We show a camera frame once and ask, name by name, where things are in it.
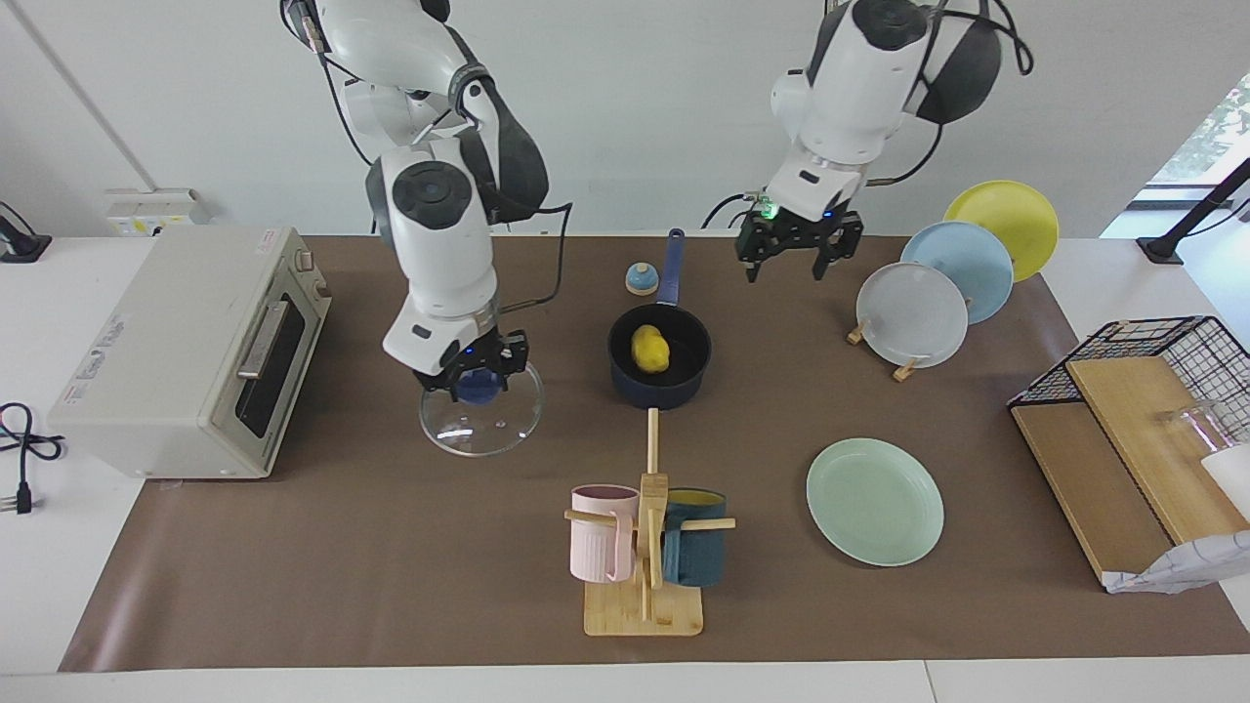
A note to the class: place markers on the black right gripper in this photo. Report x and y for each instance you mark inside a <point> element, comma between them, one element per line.
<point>479,356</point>

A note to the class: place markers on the brown table mat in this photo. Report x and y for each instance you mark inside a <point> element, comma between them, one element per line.
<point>439,547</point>

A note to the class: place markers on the pink ribbed mug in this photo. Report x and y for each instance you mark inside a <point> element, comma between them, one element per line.
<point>598,537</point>

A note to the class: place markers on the beige toaster oven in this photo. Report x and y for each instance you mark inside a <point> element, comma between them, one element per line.
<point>166,351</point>

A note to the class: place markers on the white power strip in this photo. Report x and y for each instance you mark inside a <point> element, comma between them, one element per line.
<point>146,210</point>

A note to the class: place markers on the glass lid blue knob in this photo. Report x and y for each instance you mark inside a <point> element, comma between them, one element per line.
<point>508,430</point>

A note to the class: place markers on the white patterned paper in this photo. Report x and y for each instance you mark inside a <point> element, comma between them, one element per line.
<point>1187,566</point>

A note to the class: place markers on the pale green plate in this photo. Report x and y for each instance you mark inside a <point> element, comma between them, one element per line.
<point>874,503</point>

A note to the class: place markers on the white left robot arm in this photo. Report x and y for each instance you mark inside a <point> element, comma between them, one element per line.
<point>859,78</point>

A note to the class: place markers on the black desk clamp mount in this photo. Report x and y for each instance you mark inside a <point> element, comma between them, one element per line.
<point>24,249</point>

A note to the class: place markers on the wooden mug tree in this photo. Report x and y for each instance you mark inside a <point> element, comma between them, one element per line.
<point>645,610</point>

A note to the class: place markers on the light blue plate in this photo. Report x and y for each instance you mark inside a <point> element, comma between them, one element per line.
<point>977,268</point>

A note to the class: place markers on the wooden plate rack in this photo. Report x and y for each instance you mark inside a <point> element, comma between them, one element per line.
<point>905,371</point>

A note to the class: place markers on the grey plate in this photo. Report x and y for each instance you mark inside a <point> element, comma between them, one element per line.
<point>910,314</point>

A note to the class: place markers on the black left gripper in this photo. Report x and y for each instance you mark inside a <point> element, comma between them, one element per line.
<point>796,227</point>

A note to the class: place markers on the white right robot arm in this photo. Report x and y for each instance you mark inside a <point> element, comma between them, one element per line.
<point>439,254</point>

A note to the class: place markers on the yellow potato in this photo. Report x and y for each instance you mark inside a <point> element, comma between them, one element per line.
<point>650,351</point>

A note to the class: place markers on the yellow plate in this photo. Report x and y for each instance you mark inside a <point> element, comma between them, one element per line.
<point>1016,220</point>

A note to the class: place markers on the dark blue mug yellow inside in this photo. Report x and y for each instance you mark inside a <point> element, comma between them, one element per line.
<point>695,552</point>

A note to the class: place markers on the white cup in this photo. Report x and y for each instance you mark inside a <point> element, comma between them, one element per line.
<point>1232,474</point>

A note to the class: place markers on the black clamp stand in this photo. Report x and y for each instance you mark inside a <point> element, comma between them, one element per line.
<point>1162,249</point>

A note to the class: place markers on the clear drinking glass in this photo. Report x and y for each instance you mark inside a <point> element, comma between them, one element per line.
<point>1196,425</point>

